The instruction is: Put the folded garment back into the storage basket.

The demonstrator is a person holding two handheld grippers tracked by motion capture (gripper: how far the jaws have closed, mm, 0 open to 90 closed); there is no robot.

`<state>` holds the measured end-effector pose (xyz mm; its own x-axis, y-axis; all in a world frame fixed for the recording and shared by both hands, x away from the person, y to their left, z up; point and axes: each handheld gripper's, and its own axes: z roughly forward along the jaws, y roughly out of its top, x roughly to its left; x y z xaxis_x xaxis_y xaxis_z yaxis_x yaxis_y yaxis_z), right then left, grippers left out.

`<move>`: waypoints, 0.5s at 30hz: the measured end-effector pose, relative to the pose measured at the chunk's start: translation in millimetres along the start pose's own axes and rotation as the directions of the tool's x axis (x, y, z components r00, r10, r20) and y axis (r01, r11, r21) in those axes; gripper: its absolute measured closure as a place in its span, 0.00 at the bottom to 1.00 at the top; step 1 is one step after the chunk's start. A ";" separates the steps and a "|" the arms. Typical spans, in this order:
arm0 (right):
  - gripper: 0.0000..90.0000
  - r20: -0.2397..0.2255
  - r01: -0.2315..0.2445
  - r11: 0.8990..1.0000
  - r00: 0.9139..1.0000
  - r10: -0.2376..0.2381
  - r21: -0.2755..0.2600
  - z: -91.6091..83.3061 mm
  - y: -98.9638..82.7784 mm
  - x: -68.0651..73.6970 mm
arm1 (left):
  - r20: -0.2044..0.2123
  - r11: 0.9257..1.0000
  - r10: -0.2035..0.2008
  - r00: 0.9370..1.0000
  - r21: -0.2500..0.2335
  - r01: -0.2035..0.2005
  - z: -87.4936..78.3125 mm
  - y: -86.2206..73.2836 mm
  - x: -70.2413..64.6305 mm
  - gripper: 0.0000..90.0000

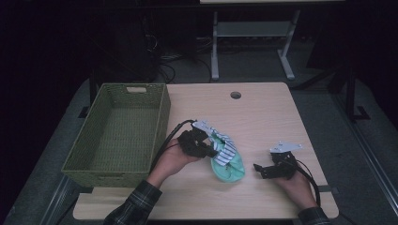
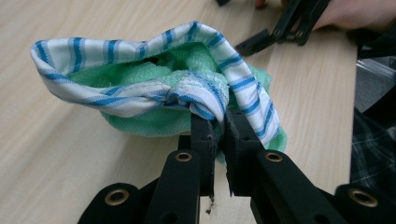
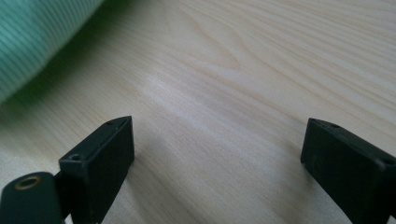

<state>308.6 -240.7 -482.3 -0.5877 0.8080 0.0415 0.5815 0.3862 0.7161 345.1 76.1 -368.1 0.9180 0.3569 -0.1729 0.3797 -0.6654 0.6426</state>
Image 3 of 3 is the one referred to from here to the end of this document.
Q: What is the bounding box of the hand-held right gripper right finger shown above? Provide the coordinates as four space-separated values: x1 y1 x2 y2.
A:
300 117 396 224

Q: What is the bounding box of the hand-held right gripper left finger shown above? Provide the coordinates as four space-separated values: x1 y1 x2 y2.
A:
55 115 135 224

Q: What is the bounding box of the mint green baby garment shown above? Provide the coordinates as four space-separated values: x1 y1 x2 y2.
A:
0 0 106 105

